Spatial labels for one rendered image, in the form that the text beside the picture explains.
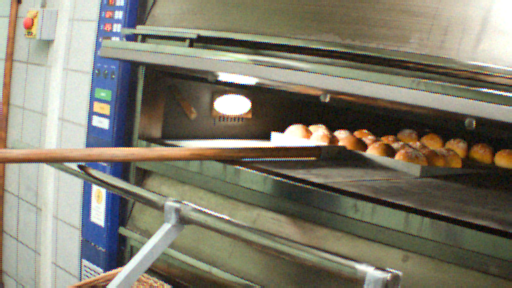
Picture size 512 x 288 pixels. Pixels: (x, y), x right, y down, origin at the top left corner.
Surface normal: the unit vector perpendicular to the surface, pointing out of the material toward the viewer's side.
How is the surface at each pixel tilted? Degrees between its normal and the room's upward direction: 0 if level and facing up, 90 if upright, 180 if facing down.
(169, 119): 90
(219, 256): 70
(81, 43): 90
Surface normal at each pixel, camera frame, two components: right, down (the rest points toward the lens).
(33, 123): -0.76, 0.00
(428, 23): -0.68, -0.34
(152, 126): 0.64, 0.15
